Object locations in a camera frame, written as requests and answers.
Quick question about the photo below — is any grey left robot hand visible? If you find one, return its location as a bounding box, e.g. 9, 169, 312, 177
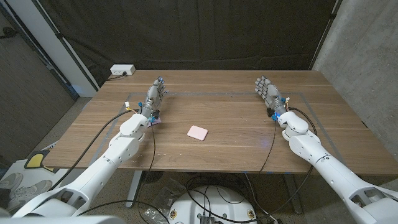
140, 76, 169, 124

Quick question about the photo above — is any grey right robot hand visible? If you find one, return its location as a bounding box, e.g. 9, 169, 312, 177
254, 75, 289, 122

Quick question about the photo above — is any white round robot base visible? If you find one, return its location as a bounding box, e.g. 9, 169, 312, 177
167, 185, 258, 224

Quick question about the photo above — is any white power strip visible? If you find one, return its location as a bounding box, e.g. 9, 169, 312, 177
109, 63, 136, 77

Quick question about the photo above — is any black backdrop curtain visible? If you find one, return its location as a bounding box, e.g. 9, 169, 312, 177
37, 0, 338, 88

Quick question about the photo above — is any black backdrop stand pole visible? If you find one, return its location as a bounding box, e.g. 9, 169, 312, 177
308, 0, 343, 71
30, 0, 100, 91

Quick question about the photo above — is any grey table leg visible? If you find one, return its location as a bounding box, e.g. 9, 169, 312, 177
125, 170, 144, 208
282, 174, 303, 215

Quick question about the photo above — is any clear plastic bag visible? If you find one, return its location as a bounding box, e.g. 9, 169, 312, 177
143, 179, 187, 223

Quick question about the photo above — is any yellow and black floor piece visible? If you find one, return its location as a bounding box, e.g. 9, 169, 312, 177
24, 150, 51, 170

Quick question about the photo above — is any white floor board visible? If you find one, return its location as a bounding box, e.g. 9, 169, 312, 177
0, 159, 80, 218

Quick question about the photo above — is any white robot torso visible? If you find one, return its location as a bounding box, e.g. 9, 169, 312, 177
0, 214, 127, 224

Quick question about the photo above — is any black power strip cable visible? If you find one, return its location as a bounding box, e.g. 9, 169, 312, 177
107, 72, 127, 82

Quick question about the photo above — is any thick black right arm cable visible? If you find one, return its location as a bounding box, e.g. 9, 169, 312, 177
270, 106, 318, 218

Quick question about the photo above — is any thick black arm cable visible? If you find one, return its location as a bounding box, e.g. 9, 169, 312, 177
49, 108, 141, 191
270, 106, 318, 218

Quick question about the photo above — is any thin black left wrist cable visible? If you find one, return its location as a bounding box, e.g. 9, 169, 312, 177
148, 123, 157, 171

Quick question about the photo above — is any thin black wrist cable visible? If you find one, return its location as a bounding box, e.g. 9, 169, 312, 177
148, 123, 157, 171
259, 121, 277, 174

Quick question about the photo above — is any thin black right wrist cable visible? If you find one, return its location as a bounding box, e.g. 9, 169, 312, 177
259, 121, 277, 174

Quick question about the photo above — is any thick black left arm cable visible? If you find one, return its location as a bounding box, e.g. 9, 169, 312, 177
49, 108, 141, 191

